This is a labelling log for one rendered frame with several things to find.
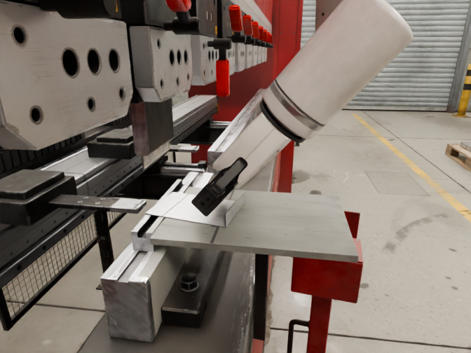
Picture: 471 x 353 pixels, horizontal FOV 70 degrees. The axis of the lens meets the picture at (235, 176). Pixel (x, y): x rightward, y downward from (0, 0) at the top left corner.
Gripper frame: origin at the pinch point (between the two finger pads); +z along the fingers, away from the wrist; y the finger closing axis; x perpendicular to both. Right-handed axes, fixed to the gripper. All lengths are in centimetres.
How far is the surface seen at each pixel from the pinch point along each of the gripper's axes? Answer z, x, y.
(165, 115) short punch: -3.5, -13.0, -0.4
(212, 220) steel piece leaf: 1.5, 2.5, 3.1
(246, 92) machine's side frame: 46, -41, -207
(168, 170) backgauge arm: 39, -18, -51
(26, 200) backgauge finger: 17.1, -19.2, 10.1
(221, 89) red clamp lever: -7.7, -12.0, -14.2
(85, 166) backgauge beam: 27.8, -26.0, -14.1
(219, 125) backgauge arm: 46, -27, -125
